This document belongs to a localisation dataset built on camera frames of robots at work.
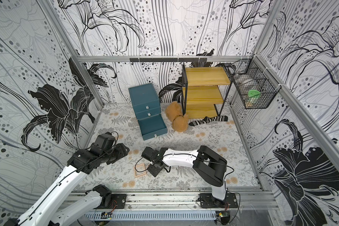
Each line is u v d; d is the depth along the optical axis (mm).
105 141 535
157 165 606
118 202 732
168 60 907
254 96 707
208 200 716
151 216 765
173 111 999
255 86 794
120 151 636
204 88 1063
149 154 663
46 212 390
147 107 927
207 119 1061
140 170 846
